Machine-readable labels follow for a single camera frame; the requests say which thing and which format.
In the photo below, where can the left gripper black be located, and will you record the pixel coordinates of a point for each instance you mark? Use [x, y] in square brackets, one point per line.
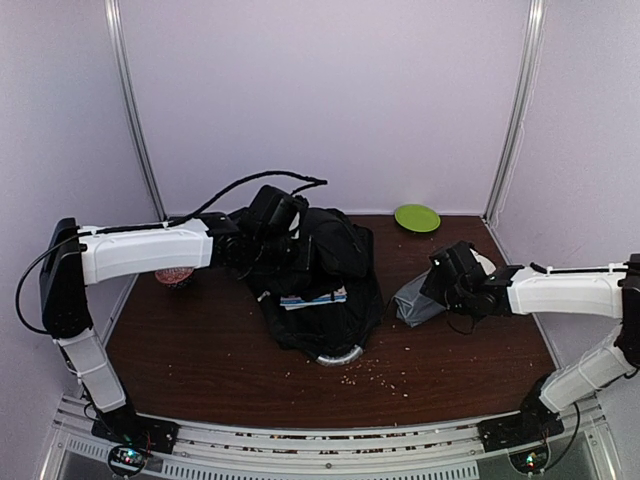
[303, 260]

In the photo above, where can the black backpack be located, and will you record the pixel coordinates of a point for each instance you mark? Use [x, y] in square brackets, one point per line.
[343, 255]

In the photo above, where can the dog picture book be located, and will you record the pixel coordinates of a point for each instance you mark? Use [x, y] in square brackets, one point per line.
[296, 302]

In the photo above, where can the grey cloth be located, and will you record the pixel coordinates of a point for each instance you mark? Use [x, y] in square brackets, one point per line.
[412, 307]

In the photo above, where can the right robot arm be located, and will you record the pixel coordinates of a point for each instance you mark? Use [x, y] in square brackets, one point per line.
[459, 282]

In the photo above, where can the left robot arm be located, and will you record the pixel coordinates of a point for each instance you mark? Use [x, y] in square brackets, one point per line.
[267, 234]

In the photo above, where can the patterned pink bowl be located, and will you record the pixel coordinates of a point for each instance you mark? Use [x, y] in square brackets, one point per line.
[175, 278]

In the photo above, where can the green plate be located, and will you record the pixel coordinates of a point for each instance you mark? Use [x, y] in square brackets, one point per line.
[417, 218]

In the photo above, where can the white ribbed bowl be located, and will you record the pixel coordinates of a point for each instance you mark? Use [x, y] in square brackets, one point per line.
[488, 266]

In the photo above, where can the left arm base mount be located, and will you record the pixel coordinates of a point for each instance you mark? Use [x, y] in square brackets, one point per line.
[129, 456]

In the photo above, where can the front aluminium rail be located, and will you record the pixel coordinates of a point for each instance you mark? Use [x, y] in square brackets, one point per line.
[444, 450]

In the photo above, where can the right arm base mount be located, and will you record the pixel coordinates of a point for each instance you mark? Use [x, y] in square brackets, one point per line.
[525, 439]

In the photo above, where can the left aluminium frame post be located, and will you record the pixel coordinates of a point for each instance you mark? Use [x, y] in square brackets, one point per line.
[118, 41]

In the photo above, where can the aluminium frame post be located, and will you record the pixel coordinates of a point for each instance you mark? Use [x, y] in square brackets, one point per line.
[118, 41]
[522, 96]

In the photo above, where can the right aluminium frame post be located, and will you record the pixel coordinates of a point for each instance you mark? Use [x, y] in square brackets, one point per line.
[522, 96]

